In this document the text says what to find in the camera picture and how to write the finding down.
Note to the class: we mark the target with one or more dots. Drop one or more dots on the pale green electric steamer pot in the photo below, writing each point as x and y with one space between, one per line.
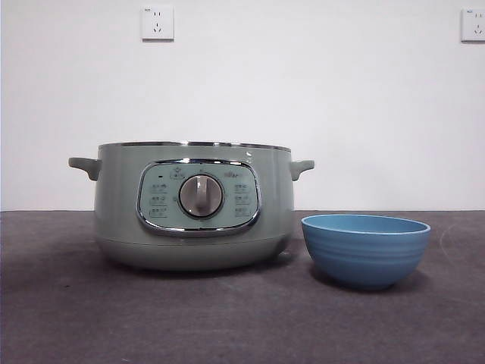
113 208

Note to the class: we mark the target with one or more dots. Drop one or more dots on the blue ribbed bowl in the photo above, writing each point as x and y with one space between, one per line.
363 261

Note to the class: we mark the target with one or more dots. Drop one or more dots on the white wall socket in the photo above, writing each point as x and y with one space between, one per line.
473 24
158 22

